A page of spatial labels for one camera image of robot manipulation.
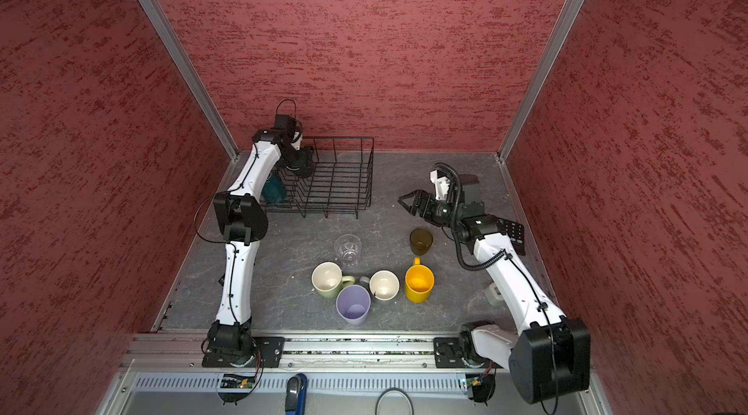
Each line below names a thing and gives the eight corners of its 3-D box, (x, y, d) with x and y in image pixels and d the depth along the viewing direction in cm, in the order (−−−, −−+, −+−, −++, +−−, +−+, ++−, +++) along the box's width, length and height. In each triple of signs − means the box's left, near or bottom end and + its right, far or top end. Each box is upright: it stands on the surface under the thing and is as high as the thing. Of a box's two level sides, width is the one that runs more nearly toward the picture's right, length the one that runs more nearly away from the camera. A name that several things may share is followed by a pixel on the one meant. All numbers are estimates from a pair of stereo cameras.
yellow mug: (405, 303, 84) (407, 292, 77) (403, 270, 91) (405, 257, 83) (431, 303, 85) (436, 293, 77) (427, 270, 91) (432, 257, 83)
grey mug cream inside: (381, 313, 83) (381, 303, 74) (363, 289, 87) (361, 276, 79) (402, 296, 86) (404, 284, 78) (383, 273, 90) (383, 259, 82)
